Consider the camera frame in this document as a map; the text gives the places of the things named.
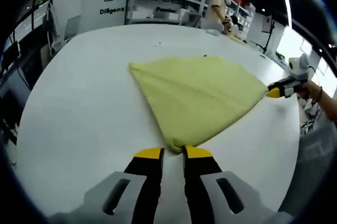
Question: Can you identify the black computer monitor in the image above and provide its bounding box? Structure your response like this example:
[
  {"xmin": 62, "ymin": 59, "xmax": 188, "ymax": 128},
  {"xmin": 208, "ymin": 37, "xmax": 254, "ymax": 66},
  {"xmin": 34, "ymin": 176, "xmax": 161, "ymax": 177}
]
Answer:
[{"xmin": 2, "ymin": 41, "xmax": 21, "ymax": 62}]

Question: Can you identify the beige cloth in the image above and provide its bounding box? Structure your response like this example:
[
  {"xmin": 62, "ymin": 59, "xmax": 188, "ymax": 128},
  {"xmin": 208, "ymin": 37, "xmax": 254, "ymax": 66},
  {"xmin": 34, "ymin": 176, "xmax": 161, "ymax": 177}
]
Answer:
[{"xmin": 229, "ymin": 36, "xmax": 249, "ymax": 45}]

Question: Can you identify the yellow garment with dark sleeves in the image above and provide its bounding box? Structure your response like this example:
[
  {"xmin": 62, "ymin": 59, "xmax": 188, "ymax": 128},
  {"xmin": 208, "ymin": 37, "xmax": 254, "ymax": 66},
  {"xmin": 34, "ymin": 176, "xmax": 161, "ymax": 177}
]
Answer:
[{"xmin": 128, "ymin": 55, "xmax": 270, "ymax": 155}]

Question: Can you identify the white flat storage box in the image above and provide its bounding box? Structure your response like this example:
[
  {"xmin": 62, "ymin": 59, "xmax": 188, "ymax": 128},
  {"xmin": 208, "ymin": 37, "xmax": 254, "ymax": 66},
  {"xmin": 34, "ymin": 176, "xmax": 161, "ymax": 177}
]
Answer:
[{"xmin": 131, "ymin": 8, "xmax": 155, "ymax": 20}]

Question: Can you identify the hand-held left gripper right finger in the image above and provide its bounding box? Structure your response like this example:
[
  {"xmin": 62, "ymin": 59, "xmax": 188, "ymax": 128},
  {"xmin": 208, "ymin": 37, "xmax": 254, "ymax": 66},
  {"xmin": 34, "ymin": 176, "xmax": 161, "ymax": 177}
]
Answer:
[{"xmin": 183, "ymin": 145, "xmax": 264, "ymax": 224}]

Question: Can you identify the white office chair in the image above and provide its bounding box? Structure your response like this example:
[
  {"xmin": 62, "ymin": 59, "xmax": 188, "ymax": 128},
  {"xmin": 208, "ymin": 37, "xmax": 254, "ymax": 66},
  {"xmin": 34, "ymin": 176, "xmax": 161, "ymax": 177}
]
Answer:
[{"xmin": 179, "ymin": 8, "xmax": 201, "ymax": 28}]

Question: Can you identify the person's right hand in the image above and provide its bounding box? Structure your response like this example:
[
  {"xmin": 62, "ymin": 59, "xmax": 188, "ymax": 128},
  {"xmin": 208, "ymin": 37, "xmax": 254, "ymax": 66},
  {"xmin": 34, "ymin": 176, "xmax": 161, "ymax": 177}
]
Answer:
[{"xmin": 299, "ymin": 79, "xmax": 321, "ymax": 101}]

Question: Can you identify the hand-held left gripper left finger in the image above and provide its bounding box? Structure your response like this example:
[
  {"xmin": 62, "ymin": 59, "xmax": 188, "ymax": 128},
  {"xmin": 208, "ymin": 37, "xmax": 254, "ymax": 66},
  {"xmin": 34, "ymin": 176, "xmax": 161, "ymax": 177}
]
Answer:
[{"xmin": 48, "ymin": 146, "xmax": 165, "ymax": 224}]

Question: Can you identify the black tripod stand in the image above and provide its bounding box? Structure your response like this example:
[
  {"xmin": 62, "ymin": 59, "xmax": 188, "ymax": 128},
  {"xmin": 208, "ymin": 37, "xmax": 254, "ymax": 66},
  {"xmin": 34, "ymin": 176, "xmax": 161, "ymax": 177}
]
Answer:
[{"xmin": 262, "ymin": 20, "xmax": 276, "ymax": 53}]

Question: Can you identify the white storage rack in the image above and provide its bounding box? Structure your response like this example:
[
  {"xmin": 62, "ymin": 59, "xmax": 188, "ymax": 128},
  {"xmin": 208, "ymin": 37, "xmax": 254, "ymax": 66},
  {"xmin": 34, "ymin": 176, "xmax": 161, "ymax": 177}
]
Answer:
[{"xmin": 231, "ymin": 0, "xmax": 256, "ymax": 37}]

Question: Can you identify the wall poster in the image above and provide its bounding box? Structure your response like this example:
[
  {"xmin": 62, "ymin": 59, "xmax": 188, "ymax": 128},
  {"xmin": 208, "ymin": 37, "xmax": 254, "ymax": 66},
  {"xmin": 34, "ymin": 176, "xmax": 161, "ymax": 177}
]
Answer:
[{"xmin": 263, "ymin": 15, "xmax": 272, "ymax": 33}]

